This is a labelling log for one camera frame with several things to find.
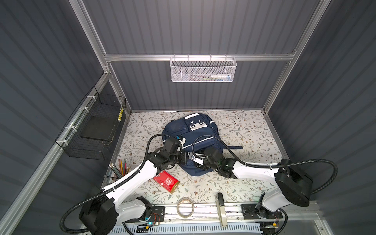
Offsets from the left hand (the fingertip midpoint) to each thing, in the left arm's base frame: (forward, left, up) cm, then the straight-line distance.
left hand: (190, 158), depth 79 cm
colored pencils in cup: (-5, +37, -2) cm, 37 cm away
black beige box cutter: (-19, -15, -10) cm, 26 cm away
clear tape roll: (-20, +7, -13) cm, 25 cm away
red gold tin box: (-8, +14, -14) cm, 21 cm away
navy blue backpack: (+20, -4, -4) cm, 21 cm away
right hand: (+5, -4, -3) cm, 7 cm away
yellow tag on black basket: (+22, +41, +11) cm, 48 cm away
